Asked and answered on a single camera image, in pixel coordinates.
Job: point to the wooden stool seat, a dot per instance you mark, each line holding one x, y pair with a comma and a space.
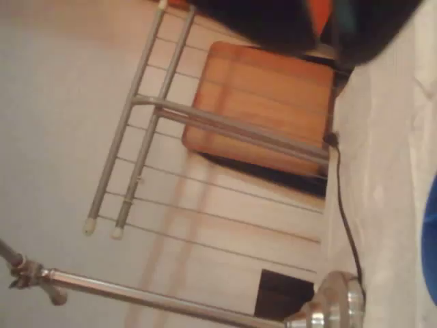
266, 102

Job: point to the beige wrinkled table cloth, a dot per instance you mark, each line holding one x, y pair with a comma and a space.
382, 171

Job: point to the grey metal drying rack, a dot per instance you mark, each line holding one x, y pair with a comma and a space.
134, 92

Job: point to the blue round plastic bowl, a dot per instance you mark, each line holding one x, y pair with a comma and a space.
432, 246

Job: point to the dark brown furniture piece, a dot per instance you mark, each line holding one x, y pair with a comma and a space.
285, 295

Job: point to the chrome lamp stand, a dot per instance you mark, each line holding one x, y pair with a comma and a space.
136, 295

